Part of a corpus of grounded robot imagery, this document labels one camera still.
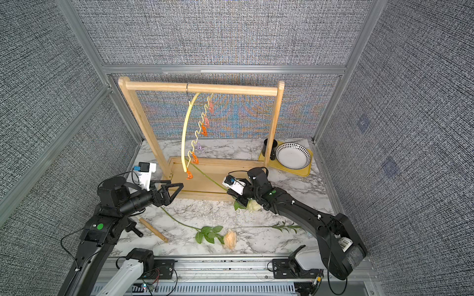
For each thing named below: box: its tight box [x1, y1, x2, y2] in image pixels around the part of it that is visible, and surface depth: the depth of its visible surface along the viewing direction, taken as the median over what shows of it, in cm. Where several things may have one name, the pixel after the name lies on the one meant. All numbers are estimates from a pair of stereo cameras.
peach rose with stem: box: [159, 206, 238, 250], surface depth 82 cm
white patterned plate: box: [275, 142, 312, 170], surface depth 112 cm
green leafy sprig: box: [232, 219, 307, 234], surface depth 85 cm
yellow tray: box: [257, 140, 313, 177], surface depth 106 cm
